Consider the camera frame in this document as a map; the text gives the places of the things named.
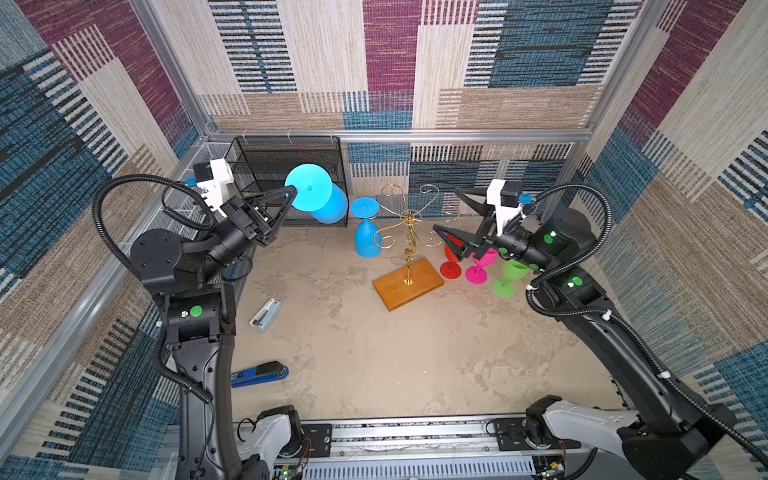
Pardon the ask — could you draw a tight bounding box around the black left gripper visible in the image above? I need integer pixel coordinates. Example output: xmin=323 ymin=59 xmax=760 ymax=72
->
xmin=195 ymin=190 xmax=299 ymax=292

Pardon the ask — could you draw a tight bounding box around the red wine glass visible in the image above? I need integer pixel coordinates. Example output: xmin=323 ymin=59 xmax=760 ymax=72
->
xmin=440 ymin=236 xmax=462 ymax=280

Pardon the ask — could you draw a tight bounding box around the blue wine glass front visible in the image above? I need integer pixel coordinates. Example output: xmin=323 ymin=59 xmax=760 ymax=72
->
xmin=285 ymin=163 xmax=348 ymax=225

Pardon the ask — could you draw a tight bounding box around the blue wine glass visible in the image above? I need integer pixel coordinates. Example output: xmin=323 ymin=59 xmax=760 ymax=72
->
xmin=285 ymin=163 xmax=348 ymax=225
xmin=350 ymin=197 xmax=382 ymax=259

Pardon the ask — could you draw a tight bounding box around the magenta wine glass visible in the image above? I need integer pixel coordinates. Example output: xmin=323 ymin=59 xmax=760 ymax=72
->
xmin=465 ymin=249 xmax=498 ymax=285

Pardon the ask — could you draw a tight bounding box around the green wine glass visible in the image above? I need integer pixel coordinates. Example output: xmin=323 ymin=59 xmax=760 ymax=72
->
xmin=493 ymin=260 xmax=530 ymax=299

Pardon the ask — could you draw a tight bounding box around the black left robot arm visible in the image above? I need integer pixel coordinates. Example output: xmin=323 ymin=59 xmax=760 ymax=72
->
xmin=130 ymin=186 xmax=297 ymax=479

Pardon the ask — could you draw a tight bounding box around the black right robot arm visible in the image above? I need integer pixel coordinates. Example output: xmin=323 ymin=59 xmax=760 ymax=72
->
xmin=433 ymin=180 xmax=750 ymax=479

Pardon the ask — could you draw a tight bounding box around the wooden rack base board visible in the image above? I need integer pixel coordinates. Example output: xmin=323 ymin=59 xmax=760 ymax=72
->
xmin=373 ymin=258 xmax=444 ymax=311

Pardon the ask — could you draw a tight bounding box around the light blue stapler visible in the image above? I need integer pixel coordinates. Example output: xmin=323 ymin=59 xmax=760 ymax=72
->
xmin=249 ymin=298 xmax=282 ymax=332

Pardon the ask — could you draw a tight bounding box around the blue black stapler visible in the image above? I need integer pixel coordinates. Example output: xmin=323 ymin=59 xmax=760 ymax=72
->
xmin=230 ymin=361 xmax=290 ymax=388

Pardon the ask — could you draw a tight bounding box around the black mesh wall shelf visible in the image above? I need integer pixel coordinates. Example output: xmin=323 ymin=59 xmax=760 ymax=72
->
xmin=225 ymin=136 xmax=349 ymax=227

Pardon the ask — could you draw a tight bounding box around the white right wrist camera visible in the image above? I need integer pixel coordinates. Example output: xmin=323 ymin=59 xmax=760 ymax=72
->
xmin=486 ymin=179 xmax=534 ymax=235

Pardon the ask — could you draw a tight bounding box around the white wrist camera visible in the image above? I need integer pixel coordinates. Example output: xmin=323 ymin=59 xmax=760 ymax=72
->
xmin=184 ymin=158 xmax=235 ymax=216
xmin=486 ymin=179 xmax=534 ymax=235

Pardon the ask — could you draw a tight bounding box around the gold wire glass rack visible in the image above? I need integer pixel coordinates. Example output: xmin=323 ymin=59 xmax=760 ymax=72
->
xmin=378 ymin=183 xmax=443 ymax=267

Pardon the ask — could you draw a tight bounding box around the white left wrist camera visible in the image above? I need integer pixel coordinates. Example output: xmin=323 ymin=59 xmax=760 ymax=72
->
xmin=184 ymin=158 xmax=235 ymax=216

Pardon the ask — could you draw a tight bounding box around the white mesh wall basket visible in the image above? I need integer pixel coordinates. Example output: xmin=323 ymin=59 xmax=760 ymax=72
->
xmin=119 ymin=142 xmax=232 ymax=269

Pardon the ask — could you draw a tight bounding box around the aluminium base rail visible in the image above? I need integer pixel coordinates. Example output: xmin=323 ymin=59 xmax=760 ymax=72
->
xmin=149 ymin=413 xmax=667 ymax=480

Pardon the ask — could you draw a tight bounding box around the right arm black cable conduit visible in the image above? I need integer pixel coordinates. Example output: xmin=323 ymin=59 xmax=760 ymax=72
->
xmin=524 ymin=182 xmax=768 ymax=469

